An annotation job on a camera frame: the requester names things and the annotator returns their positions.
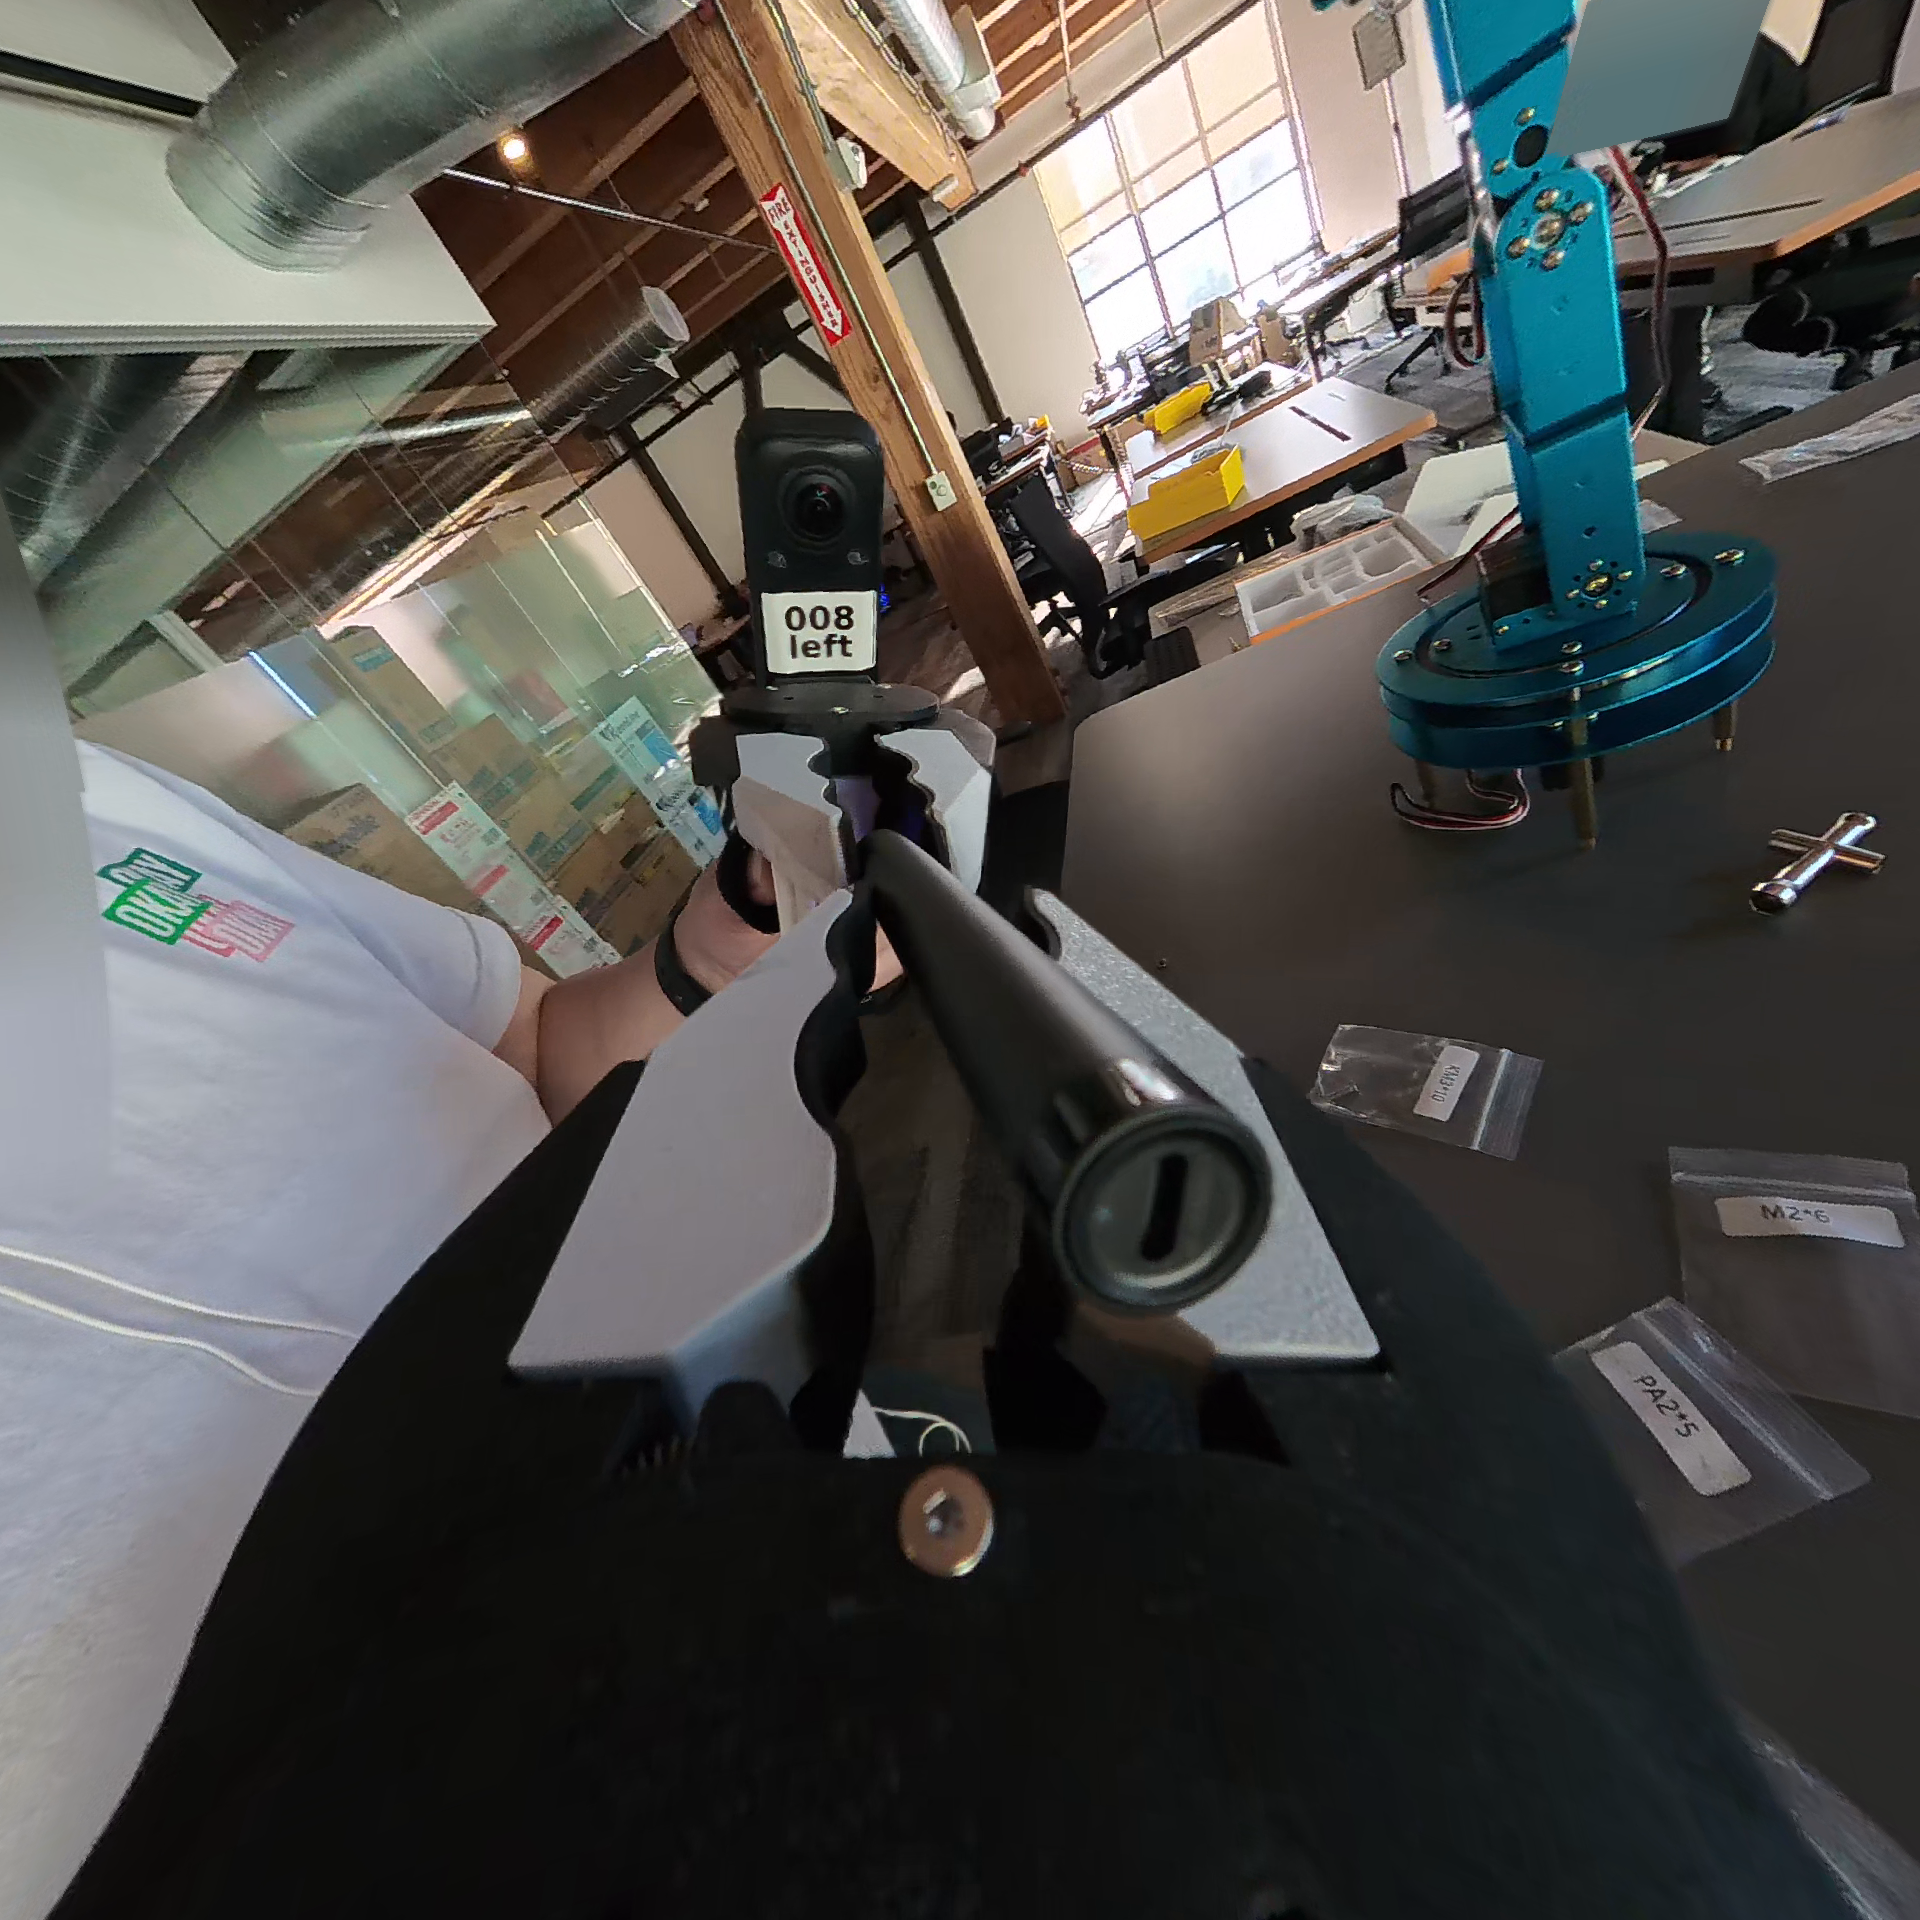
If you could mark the white box lid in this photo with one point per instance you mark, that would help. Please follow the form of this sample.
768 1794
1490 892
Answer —
1463 494

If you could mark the person's left forearm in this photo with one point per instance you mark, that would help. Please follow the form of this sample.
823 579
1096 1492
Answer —
600 1050

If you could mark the blue toy robot arm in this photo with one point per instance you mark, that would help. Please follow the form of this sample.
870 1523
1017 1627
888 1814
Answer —
1569 451

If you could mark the black desk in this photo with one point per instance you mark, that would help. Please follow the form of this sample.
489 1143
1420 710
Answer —
1276 839

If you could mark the metal cross wrench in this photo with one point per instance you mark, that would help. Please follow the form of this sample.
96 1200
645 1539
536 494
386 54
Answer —
1809 870

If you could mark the large metal air duct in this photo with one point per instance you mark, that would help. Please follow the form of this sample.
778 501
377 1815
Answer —
375 107

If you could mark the person in white shirt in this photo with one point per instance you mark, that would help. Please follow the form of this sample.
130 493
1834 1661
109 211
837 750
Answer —
270 1200

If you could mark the wooden support post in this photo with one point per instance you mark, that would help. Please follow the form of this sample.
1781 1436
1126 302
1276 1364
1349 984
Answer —
901 422

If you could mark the stack of cardboard boxes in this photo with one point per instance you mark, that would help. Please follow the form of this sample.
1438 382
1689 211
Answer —
450 750

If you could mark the orange foam tray box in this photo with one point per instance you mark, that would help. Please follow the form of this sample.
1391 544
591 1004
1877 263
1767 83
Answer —
1335 579

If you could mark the clear plastic screw bag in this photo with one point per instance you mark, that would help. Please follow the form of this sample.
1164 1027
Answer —
1695 1426
1862 1846
1800 1307
1845 435
1424 1093

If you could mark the wood-edged office desk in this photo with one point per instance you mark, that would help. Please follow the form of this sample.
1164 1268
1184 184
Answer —
1800 181
1320 435

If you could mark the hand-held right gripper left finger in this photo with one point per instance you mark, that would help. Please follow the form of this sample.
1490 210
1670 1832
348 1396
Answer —
705 1200

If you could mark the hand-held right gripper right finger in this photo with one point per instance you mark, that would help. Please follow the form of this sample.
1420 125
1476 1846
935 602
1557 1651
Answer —
1324 1307

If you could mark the black wrist band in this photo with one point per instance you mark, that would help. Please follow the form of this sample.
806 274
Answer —
687 968

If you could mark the spiral metal air duct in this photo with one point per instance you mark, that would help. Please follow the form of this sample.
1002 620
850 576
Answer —
600 370

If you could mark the large paned window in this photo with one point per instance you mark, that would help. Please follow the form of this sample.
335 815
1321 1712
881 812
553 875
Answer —
1184 196

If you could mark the red wall sign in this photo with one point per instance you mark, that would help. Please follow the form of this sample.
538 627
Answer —
802 263

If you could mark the black screwdriver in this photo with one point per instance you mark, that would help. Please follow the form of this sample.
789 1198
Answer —
1021 1037

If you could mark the black office chair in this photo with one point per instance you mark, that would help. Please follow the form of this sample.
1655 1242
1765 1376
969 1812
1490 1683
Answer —
1822 324
1073 571

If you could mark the yellow bin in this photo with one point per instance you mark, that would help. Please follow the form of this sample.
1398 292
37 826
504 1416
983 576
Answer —
1184 503
1177 408

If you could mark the person's left hand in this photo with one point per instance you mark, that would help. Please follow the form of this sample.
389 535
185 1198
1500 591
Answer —
744 954

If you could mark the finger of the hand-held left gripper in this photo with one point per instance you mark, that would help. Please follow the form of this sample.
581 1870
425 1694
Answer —
961 796
781 762

